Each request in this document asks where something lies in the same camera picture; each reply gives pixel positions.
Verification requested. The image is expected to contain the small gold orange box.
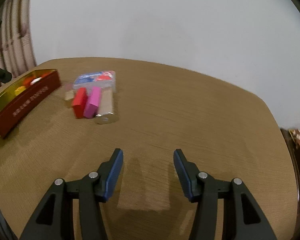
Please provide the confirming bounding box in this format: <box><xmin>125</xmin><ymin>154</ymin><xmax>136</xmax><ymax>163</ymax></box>
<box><xmin>14</xmin><ymin>86</ymin><xmax>26</xmax><ymax>96</ymax></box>

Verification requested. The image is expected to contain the beige patterned curtain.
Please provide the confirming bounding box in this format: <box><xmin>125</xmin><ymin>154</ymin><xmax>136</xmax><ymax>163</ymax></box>
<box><xmin>0</xmin><ymin>0</ymin><xmax>37</xmax><ymax>77</ymax></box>

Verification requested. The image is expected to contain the red tin box gold interior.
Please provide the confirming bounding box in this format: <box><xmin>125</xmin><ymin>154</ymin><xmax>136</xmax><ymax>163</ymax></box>
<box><xmin>0</xmin><ymin>69</ymin><xmax>61</xmax><ymax>138</ymax></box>

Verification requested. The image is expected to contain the small beige block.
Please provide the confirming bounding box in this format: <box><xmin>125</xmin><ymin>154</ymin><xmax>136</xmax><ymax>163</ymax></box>
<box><xmin>64</xmin><ymin>90</ymin><xmax>75</xmax><ymax>108</ymax></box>

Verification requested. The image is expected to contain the red rectangular block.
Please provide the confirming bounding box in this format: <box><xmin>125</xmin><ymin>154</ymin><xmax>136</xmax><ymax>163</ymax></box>
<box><xmin>71</xmin><ymin>87</ymin><xmax>88</xmax><ymax>119</ymax></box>

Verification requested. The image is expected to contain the pink rectangular block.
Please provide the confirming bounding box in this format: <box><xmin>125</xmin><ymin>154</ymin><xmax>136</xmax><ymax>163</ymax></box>
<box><xmin>83</xmin><ymin>86</ymin><xmax>102</xmax><ymax>119</ymax></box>

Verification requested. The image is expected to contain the clear case with blue card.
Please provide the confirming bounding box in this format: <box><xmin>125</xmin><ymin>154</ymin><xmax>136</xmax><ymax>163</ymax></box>
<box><xmin>72</xmin><ymin>70</ymin><xmax>116</xmax><ymax>93</ymax></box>

